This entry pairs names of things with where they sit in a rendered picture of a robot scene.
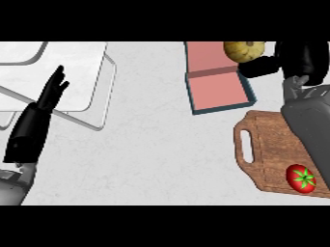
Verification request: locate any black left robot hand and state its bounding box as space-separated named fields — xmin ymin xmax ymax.
xmin=3 ymin=65 xmax=70 ymax=164

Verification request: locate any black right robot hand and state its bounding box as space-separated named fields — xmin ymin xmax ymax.
xmin=237 ymin=41 xmax=330 ymax=87

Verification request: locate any yellow squash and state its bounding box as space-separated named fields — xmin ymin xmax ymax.
xmin=222 ymin=41 xmax=268 ymax=64

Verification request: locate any pink box with teal rim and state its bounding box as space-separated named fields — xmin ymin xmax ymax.
xmin=184 ymin=41 xmax=259 ymax=116

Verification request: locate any brown wooden cutting board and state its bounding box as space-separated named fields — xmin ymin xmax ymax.
xmin=231 ymin=109 xmax=330 ymax=201

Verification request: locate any large white tray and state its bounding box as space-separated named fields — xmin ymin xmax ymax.
xmin=0 ymin=41 xmax=109 ymax=113

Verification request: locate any small white tray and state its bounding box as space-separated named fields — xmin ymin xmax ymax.
xmin=0 ymin=41 xmax=50 ymax=67

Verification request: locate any red tomato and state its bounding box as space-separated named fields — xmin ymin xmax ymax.
xmin=284 ymin=163 xmax=318 ymax=195

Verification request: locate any grey wire rack frame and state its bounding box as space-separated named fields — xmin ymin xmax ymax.
xmin=0 ymin=53 xmax=119 ymax=132

